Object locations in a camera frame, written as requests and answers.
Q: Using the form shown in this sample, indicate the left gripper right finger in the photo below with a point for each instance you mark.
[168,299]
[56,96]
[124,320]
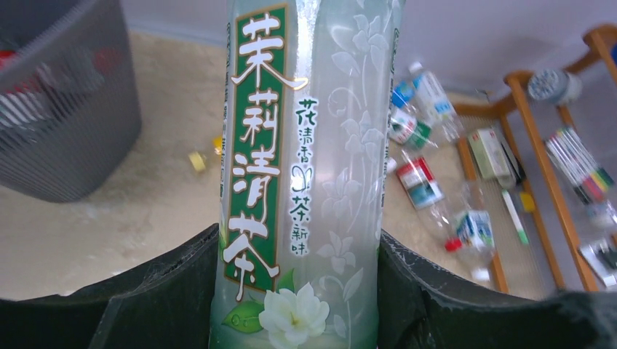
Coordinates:
[422,305]

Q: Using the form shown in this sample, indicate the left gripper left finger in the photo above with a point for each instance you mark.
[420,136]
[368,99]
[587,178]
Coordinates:
[162,303]

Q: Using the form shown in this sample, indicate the green tea bottle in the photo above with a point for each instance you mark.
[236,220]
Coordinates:
[303,169]

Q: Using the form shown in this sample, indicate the red label water bottle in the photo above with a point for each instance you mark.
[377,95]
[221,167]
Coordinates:
[26,113]

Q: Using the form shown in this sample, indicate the grey mesh waste bin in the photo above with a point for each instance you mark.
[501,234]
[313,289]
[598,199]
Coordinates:
[97,117]

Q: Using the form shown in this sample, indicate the white green marker pen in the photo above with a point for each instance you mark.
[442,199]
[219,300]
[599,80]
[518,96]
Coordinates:
[515,217]

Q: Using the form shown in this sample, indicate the red white label bottle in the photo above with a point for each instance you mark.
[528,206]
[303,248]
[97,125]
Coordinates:
[429,199]

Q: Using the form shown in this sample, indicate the yellow plastic bottle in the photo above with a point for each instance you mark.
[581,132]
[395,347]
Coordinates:
[201,159]

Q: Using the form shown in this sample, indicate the amber tea bottle red label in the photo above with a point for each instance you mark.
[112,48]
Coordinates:
[391,165]

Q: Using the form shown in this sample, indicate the green white small box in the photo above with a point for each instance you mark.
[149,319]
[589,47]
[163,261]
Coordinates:
[490,157]

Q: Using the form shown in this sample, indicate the wooden tiered rack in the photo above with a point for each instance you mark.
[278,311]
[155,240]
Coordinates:
[597,41]

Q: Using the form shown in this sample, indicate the blue label water bottle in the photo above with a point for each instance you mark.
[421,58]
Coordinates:
[436,106]

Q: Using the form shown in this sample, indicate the pack of coloured markers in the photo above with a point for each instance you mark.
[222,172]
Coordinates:
[589,180]

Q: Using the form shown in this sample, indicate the blue cap crushed bottle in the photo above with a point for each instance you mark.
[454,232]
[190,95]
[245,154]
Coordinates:
[402,95]

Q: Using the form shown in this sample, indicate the red bottle cap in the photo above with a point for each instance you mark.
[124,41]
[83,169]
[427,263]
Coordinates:
[107,60]

